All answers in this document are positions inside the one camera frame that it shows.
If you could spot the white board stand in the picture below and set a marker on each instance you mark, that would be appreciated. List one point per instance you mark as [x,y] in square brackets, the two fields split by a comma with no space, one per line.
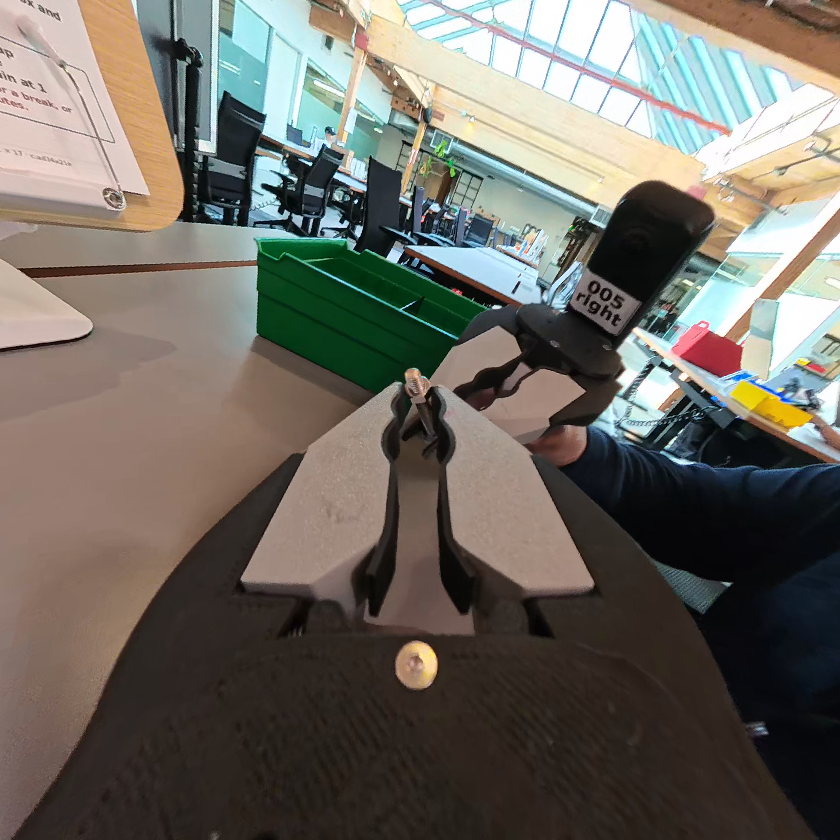
[33,315]

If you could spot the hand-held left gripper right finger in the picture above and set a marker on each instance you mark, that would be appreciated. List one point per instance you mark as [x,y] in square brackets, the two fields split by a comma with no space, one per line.
[512,518]

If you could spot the framed grey panel on stand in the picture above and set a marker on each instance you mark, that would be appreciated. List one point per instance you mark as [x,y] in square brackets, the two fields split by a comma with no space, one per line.
[197,65]

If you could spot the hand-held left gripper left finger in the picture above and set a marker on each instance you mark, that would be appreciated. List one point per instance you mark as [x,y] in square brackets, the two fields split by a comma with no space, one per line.
[328,518]

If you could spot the wooden-edged desk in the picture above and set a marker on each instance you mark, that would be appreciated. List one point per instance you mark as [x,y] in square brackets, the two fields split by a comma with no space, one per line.
[814,436]

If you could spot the green plastic bin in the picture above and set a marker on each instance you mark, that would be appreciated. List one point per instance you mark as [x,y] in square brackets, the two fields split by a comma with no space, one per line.
[315,328]

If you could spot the printed instruction sheet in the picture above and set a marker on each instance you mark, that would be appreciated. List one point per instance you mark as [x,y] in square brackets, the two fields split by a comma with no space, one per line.
[52,98]

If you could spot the person's right forearm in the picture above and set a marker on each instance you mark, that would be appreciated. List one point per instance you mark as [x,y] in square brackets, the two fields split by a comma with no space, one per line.
[689,505]

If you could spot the hanging green plant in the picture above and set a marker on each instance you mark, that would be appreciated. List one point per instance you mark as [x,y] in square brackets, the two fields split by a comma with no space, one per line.
[441,154]

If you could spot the red box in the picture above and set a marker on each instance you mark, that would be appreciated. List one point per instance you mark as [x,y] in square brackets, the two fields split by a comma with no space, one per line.
[709,351]

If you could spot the yellow parts bins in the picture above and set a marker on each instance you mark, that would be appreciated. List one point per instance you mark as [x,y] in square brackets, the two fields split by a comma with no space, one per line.
[768,403]

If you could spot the instruction sheet on stand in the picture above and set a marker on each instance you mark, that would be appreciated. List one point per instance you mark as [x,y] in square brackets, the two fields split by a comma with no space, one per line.
[151,131]

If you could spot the person's dark clothing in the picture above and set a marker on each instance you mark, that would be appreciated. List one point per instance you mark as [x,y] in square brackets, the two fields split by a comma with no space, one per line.
[787,689]

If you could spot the long white office desk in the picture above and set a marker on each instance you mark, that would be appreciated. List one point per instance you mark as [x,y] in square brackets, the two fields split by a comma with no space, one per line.
[472,266]

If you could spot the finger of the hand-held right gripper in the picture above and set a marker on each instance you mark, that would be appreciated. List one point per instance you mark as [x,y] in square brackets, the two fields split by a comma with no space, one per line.
[538,400]
[479,358]

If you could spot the group of black office chairs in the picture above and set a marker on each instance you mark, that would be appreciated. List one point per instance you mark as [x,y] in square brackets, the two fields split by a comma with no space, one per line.
[229,157]

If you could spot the person's right hand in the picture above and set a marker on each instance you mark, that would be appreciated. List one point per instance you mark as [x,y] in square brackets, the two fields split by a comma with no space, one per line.
[561,443]

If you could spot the silver air duct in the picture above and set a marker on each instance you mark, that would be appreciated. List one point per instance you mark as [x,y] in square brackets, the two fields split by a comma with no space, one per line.
[525,186]

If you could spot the steel hex bolt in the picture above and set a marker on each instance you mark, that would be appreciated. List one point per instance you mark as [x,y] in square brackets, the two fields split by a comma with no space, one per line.
[425,420]

